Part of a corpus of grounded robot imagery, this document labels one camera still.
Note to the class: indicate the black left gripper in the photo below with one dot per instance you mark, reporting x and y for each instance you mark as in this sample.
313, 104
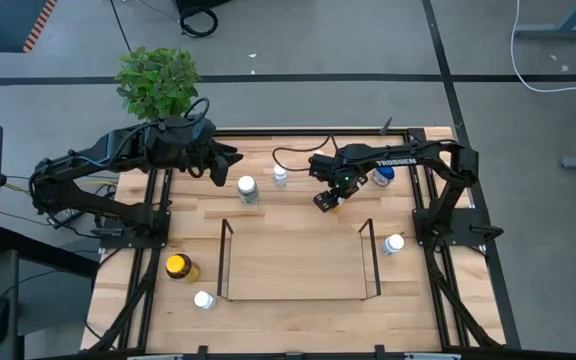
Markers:
190, 145

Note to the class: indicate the dark mat orange striped edges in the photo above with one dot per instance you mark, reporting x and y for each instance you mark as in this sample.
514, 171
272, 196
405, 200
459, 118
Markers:
8, 25

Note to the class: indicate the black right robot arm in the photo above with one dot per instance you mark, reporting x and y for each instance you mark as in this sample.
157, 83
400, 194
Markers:
398, 162

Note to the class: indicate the black box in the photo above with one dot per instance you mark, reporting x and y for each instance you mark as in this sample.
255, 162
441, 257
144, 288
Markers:
203, 3

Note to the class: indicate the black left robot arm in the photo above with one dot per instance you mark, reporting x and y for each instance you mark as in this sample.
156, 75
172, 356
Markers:
83, 202

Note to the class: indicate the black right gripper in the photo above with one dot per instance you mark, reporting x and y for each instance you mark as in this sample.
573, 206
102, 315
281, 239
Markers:
335, 172

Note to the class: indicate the grey metal desk base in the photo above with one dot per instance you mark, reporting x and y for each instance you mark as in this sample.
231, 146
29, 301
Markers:
558, 31

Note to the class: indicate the black power adapter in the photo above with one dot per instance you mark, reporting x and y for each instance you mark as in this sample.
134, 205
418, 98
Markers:
65, 218

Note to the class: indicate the large white-cap clear bottle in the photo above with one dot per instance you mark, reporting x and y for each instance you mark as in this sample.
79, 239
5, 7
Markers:
248, 187

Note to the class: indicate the yellow-cap amber bottle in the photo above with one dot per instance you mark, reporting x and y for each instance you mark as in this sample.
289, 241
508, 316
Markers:
180, 266

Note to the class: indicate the green potted plant black pot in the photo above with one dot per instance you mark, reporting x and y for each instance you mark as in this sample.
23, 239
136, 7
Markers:
158, 82

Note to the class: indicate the blue-cap white bottle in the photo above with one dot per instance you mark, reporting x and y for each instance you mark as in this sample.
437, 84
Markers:
384, 177

